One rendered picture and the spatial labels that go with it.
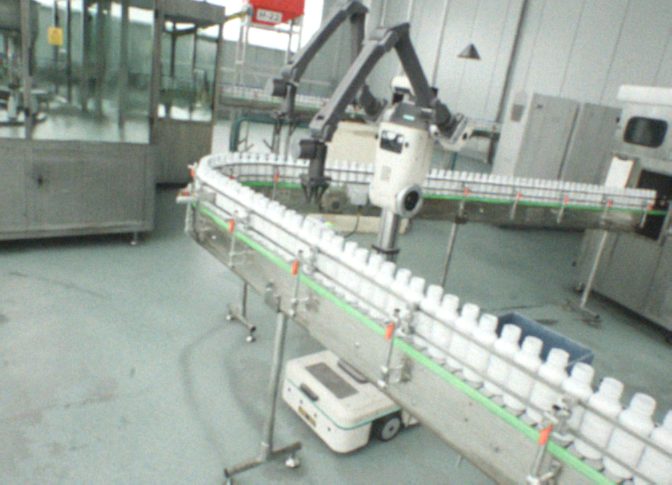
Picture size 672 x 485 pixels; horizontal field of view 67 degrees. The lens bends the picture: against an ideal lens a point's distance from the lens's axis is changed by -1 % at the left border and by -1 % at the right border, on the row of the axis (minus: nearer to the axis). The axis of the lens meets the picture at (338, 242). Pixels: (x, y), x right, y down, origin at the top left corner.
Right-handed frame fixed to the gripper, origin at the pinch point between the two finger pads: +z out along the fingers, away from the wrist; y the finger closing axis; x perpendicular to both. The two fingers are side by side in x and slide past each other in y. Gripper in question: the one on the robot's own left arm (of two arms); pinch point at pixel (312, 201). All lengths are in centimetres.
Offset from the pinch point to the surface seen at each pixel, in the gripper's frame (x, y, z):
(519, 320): -54, 59, 31
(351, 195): 95, 100, 25
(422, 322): -60, -3, 17
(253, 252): 25.2, -6.0, 27.5
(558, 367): -96, -2, 10
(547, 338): -65, 59, 32
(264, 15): 576, 298, -114
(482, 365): -80, -3, 18
